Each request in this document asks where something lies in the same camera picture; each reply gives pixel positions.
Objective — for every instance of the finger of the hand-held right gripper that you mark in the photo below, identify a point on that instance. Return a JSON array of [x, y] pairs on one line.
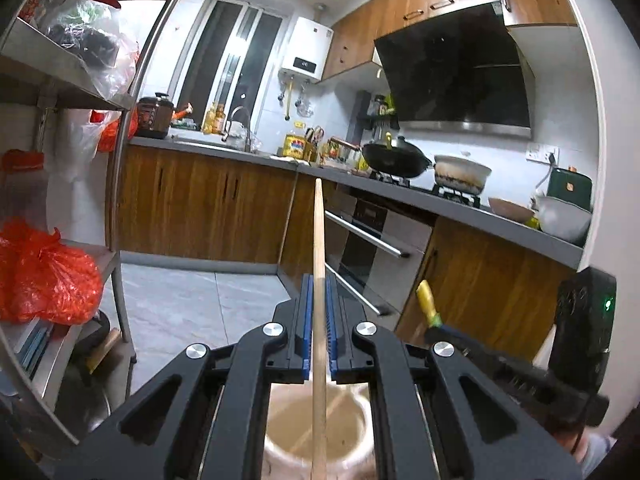
[[475, 350]]

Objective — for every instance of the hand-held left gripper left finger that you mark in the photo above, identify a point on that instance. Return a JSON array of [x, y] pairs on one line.
[[308, 330]]

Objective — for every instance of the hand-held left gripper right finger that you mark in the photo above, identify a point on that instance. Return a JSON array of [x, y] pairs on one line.
[[332, 330]]

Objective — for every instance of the long wooden chopstick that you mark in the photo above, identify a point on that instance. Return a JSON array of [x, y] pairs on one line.
[[318, 240]]

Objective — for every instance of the cream ceramic utensil holder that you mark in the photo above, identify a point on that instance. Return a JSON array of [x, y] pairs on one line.
[[345, 430]]

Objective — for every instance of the person's right forearm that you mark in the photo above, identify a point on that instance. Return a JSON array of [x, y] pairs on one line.
[[597, 452]]

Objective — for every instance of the person's right hand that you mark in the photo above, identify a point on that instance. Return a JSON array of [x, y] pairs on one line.
[[565, 437]]

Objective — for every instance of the wooden end cabinet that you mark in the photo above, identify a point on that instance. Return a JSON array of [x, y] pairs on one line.
[[490, 280]]

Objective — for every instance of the built-in steel oven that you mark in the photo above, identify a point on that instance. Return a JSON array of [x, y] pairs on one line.
[[370, 240]]

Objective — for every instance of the white mixing bowl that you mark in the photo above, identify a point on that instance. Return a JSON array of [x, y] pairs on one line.
[[565, 220]]

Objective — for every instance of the pink bowl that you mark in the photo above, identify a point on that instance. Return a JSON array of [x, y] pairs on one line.
[[510, 210]]

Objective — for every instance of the green kitchen appliance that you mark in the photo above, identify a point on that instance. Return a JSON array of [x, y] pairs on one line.
[[570, 185]]

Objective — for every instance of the wooden lower cabinets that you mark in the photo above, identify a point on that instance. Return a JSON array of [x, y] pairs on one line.
[[200, 205]]

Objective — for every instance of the white casserole pot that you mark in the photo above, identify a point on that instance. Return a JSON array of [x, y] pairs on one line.
[[460, 175]]

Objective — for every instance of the black wok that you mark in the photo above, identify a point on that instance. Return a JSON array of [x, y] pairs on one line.
[[395, 160]]

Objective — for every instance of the wooden knife block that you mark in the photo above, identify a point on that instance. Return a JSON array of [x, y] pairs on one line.
[[314, 145]]

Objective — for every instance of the chrome kitchen faucet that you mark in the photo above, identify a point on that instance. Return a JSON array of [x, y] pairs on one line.
[[245, 125]]

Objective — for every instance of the black spice rack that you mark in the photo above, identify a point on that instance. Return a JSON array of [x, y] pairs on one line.
[[372, 110]]

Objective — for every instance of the small yellow oil bottles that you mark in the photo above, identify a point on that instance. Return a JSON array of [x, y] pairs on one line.
[[214, 120]]

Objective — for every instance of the dark red pressure cooker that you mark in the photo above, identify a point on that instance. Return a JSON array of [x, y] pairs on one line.
[[154, 117]]

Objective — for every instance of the large red plastic bag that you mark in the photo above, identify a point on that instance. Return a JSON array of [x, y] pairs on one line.
[[45, 275]]

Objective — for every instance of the hanging red plastic bag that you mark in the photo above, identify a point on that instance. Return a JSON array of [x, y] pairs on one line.
[[112, 132]]

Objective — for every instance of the black range hood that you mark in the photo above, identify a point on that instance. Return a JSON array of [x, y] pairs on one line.
[[450, 70]]

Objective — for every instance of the sliding glass window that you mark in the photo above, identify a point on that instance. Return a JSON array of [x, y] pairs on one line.
[[225, 60]]

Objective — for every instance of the white water heater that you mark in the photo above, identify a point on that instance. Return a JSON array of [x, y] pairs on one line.
[[305, 45]]

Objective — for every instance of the plastic jar red lid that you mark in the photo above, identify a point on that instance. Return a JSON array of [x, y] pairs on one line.
[[20, 185]]

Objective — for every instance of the clear plastic bag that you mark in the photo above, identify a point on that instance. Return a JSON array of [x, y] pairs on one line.
[[100, 45]]

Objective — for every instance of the stainless steel shelf rack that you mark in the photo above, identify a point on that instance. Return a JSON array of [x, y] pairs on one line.
[[60, 75]]

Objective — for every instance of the wall power socket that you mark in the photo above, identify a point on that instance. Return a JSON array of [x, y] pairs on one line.
[[542, 152]]

